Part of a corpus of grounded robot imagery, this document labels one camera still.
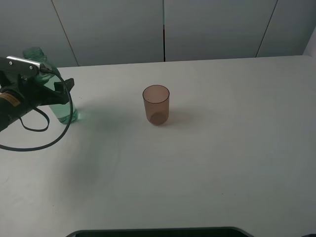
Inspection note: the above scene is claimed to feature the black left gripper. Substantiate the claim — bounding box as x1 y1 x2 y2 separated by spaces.
0 71 75 109

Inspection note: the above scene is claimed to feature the green water bottle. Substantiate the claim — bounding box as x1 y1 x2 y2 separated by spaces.
23 47 78 124

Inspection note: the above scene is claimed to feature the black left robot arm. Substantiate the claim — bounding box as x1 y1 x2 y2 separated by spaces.
0 72 75 131

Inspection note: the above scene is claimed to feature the pink translucent cup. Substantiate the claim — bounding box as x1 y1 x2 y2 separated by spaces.
142 85 170 126

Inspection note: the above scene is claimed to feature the black base edge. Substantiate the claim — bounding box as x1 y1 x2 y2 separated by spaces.
68 227 251 237

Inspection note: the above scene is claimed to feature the black camera cable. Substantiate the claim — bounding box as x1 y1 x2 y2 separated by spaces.
0 66 74 152

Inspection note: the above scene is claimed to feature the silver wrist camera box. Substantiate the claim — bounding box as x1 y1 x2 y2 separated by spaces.
0 56 43 78

